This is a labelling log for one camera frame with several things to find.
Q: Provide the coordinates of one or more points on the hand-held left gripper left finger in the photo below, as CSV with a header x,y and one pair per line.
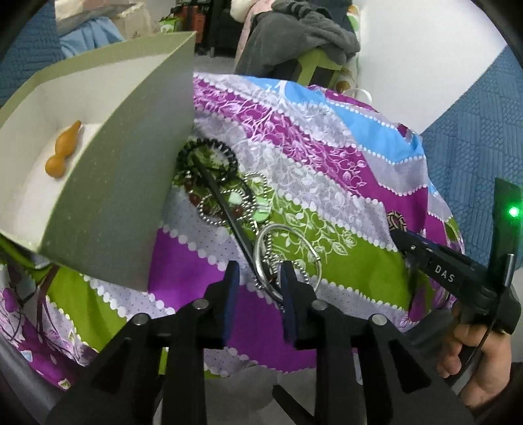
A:
x,y
232,298

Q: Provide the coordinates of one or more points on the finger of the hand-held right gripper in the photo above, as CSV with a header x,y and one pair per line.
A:
x,y
433,261

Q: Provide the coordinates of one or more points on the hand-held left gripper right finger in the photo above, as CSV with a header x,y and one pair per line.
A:
x,y
288,310

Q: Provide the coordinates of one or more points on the thick silver bangle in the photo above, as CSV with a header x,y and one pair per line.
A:
x,y
259,261

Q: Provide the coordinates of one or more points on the brown patterned bangle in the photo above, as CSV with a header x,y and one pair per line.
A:
x,y
391,220

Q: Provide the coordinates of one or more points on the thin silver hoop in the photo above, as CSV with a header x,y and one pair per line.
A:
x,y
316,257

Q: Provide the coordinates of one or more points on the black hair stick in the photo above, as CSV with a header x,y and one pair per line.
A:
x,y
229,212

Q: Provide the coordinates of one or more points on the grey-green cardboard box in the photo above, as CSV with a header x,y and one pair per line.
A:
x,y
114,184

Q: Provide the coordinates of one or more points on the orange gourd pendant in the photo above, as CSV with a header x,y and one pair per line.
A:
x,y
61,151

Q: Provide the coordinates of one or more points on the person's right hand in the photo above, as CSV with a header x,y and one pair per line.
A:
x,y
490,367

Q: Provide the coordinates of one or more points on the right blue knitted cloth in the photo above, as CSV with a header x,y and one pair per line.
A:
x,y
470,143

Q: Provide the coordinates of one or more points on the blue knitted cloth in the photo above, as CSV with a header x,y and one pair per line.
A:
x,y
28,53
470,143

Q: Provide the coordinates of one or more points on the colourful striped floral blanket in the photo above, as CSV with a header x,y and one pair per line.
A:
x,y
327,163

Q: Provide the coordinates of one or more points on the green plastic stool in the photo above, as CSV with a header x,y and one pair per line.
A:
x,y
316,61

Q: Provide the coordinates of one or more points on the fruit print white mat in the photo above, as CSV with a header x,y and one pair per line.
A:
x,y
354,24

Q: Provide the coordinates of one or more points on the grey clothing pile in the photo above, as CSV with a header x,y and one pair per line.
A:
x,y
286,36

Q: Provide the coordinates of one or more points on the black ribbed suitcase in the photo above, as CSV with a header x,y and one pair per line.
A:
x,y
222,28

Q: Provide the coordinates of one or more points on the green shopping bag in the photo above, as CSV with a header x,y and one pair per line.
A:
x,y
170,24

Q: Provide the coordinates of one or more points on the beige patterned quilt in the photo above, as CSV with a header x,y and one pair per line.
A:
x,y
137,20

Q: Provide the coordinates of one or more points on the light blue bed sheet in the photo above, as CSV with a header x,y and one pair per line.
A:
x,y
90,36

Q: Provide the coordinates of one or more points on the left blue knitted cloth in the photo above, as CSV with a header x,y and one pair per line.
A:
x,y
28,53

